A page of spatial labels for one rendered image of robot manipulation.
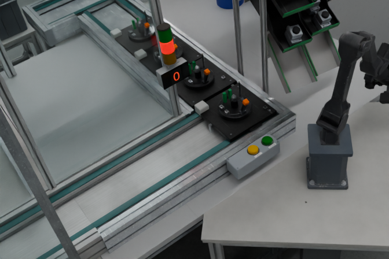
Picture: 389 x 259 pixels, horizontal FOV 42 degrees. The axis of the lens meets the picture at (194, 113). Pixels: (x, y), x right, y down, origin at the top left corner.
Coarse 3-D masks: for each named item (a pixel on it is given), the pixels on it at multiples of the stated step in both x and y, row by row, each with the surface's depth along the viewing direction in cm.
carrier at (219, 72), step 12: (204, 60) 234; (192, 72) 225; (216, 72) 226; (180, 84) 223; (192, 84) 219; (204, 84) 218; (216, 84) 220; (228, 84) 219; (180, 96) 218; (192, 96) 217; (204, 96) 216; (192, 108) 213
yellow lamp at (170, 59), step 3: (174, 51) 185; (162, 54) 185; (165, 54) 184; (168, 54) 184; (171, 54) 184; (174, 54) 185; (165, 57) 185; (168, 57) 184; (171, 57) 185; (174, 57) 186; (165, 60) 186; (168, 60) 185; (171, 60) 185; (174, 60) 186; (165, 63) 187; (168, 63) 186; (171, 63) 186; (174, 63) 187
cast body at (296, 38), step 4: (288, 28) 193; (292, 28) 193; (296, 28) 192; (288, 32) 194; (292, 32) 192; (296, 32) 191; (300, 32) 192; (288, 36) 195; (292, 36) 192; (296, 36) 193; (300, 36) 194; (288, 40) 196; (292, 40) 194; (296, 40) 194; (300, 40) 194; (292, 44) 195; (296, 44) 196
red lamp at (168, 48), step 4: (172, 40) 181; (160, 44) 181; (164, 44) 180; (168, 44) 180; (172, 44) 182; (160, 48) 184; (164, 48) 182; (168, 48) 182; (172, 48) 182; (164, 52) 183; (168, 52) 183; (172, 52) 183
